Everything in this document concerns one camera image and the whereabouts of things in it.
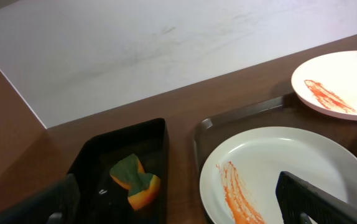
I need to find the dark brown serving tray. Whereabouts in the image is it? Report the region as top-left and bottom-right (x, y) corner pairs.
(193, 91), (357, 224)

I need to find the white plate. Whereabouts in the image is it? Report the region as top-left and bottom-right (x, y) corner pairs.
(291, 50), (357, 121)
(200, 127), (357, 223)

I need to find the orange green sponge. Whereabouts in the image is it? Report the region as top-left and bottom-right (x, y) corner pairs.
(109, 154), (161, 211)

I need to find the black rectangular sponge tray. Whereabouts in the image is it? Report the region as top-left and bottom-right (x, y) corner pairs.
(69, 118), (169, 223)

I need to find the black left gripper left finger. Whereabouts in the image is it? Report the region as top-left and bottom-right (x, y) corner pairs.
(0, 174), (80, 224)

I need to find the white plate back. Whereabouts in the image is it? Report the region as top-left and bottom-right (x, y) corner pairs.
(291, 50), (357, 121)

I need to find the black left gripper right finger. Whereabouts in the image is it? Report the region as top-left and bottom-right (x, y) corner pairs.
(276, 171), (357, 224)

